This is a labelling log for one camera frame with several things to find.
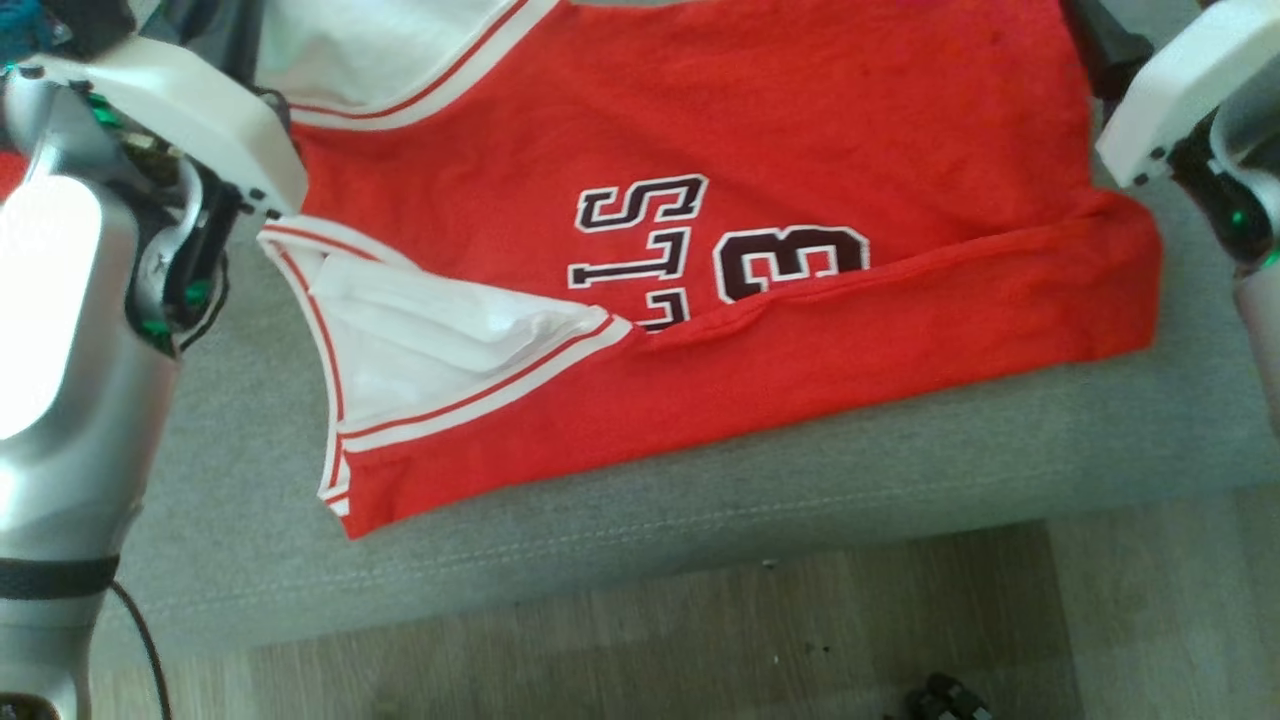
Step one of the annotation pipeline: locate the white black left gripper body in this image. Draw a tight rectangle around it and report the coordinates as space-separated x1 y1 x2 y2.
18 38 310 218

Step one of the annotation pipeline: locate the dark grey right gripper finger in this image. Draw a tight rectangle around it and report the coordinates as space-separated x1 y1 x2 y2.
1061 0 1153 98

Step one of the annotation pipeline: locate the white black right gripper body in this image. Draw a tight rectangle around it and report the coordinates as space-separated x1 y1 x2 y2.
1096 0 1280 189

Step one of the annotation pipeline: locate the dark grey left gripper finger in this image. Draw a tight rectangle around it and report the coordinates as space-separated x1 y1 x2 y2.
163 0 264 97

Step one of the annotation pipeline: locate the red white basketball jersey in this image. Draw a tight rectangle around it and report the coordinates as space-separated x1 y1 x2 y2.
256 0 1164 542

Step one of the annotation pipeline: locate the grey sofa ottoman seat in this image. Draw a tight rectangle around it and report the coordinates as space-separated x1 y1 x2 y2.
93 0 1280 673

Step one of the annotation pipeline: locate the teal left cable connector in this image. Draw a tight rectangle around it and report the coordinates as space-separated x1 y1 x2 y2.
0 0 53 63

